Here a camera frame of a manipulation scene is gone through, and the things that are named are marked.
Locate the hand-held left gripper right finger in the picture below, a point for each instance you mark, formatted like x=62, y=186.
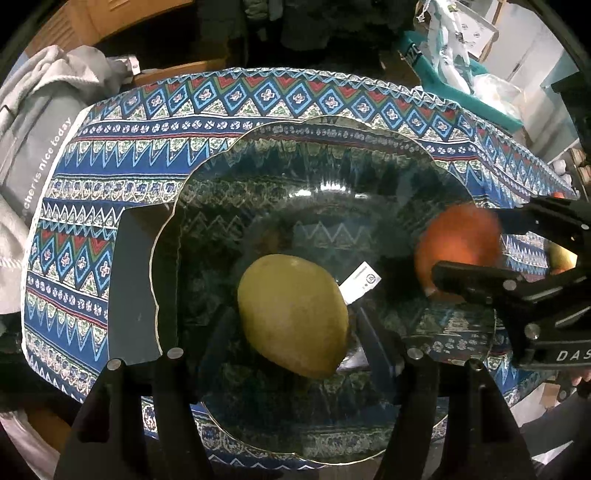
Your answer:
x=381, y=350

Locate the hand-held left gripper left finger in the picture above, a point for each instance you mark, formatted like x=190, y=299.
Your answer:
x=138, y=286

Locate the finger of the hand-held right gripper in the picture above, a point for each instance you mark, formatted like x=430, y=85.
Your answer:
x=475, y=279
x=540, y=219

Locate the yellow-green pear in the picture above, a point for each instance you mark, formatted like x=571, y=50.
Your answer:
x=293, y=314
x=561, y=256

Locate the orange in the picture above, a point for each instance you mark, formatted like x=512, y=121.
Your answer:
x=457, y=235

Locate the clear glass plate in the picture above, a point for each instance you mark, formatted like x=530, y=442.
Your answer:
x=314, y=203

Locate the rack with small jars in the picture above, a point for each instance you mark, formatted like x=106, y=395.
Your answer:
x=572, y=166

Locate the blue patterned tablecloth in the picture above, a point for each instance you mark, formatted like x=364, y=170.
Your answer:
x=120, y=161

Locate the grey hoodie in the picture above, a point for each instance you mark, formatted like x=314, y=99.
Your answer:
x=37, y=138

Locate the wooden shelf rack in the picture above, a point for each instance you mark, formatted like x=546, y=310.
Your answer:
x=489, y=32

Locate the teal basket with bags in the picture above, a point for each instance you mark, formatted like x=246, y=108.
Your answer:
x=429, y=60

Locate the cardboard box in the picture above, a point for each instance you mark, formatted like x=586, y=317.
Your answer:
x=180, y=71

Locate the wooden cabinet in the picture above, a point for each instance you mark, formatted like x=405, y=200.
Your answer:
x=115, y=21

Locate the dark hanging clothing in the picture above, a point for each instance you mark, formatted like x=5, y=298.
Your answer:
x=323, y=23

